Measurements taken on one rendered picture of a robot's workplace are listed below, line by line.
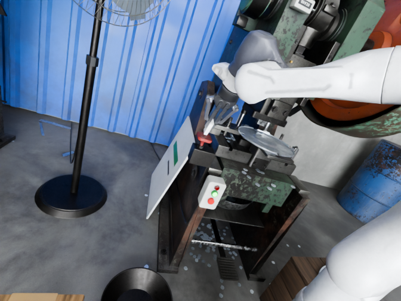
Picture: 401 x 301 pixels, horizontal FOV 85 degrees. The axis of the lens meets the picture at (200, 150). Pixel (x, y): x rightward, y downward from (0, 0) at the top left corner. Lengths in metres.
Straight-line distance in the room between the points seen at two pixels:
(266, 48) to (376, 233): 0.49
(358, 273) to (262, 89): 0.42
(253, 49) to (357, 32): 0.60
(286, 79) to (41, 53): 2.10
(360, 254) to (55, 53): 2.32
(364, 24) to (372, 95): 0.66
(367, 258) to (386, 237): 0.06
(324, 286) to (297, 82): 0.49
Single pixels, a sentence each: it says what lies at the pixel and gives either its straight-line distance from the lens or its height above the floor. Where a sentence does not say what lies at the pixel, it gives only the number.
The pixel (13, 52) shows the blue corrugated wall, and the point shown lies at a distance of 2.46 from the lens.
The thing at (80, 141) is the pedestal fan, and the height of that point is 0.40.
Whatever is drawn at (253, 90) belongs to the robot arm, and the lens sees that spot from 0.56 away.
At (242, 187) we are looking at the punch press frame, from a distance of 1.07.
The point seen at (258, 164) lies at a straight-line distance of 1.09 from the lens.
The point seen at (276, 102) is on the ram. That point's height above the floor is 0.97.
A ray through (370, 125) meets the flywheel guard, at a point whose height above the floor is 1.03.
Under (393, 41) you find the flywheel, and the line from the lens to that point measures 1.37.
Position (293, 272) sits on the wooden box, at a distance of 1.25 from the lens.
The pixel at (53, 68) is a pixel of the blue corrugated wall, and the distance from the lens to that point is 2.38.
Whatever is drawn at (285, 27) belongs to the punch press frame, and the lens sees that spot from 1.00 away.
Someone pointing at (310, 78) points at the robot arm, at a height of 1.08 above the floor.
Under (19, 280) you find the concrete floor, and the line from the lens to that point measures 1.27.
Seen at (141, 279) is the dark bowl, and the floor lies 0.03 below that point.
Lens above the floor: 1.06
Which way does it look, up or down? 24 degrees down
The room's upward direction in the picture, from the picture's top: 22 degrees clockwise
